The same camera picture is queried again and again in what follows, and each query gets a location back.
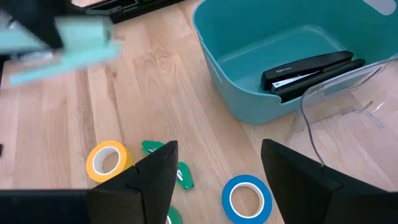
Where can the green mini stapler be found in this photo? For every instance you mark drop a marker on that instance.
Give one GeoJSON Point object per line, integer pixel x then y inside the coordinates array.
{"type": "Point", "coordinates": [186, 177]}
{"type": "Point", "coordinates": [152, 146]}

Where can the green tape roll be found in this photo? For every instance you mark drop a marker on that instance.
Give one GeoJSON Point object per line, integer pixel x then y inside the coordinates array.
{"type": "Point", "coordinates": [175, 216]}

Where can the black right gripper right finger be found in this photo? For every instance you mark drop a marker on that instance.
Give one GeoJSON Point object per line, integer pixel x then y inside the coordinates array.
{"type": "Point", "coordinates": [311, 193]}

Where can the teal plastic bin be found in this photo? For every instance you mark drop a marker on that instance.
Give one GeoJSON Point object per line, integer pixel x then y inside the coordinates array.
{"type": "Point", "coordinates": [248, 37]}

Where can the black aluminium table frame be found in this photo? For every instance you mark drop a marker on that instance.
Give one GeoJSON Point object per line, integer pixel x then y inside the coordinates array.
{"type": "Point", "coordinates": [140, 9]}

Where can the yellow tape roll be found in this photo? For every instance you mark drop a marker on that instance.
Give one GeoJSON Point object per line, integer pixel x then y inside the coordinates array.
{"type": "Point", "coordinates": [128, 155]}

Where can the clear plastic tray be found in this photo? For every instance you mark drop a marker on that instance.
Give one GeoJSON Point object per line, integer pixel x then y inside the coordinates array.
{"type": "Point", "coordinates": [357, 130]}

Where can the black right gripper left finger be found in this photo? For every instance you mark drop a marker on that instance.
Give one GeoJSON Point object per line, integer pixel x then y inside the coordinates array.
{"type": "Point", "coordinates": [146, 193]}

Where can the blue tape roll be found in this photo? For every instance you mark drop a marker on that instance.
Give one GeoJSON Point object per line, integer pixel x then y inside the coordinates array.
{"type": "Point", "coordinates": [227, 202]}

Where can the mint green stapler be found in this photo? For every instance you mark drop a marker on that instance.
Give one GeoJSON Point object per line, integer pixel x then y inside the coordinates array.
{"type": "Point", "coordinates": [84, 34]}

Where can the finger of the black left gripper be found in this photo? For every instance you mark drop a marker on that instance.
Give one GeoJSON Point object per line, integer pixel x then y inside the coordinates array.
{"type": "Point", "coordinates": [43, 21]}

